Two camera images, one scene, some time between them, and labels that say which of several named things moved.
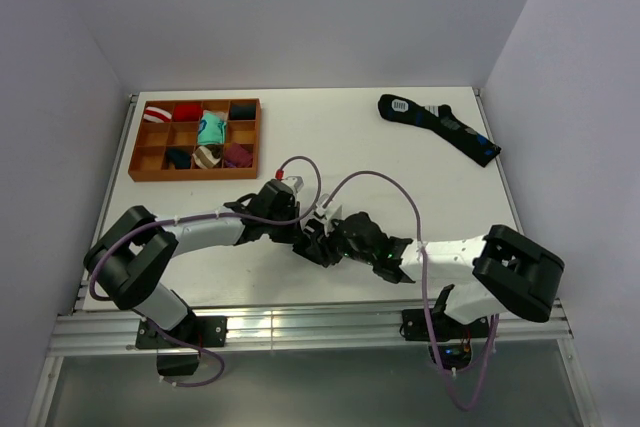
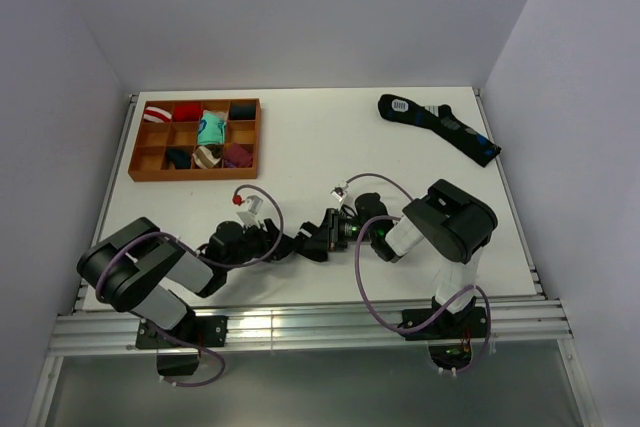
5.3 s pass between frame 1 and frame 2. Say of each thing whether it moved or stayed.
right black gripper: moved
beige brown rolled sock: stayed
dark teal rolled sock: stayed
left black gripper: moved
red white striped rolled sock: stayed
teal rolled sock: stayed
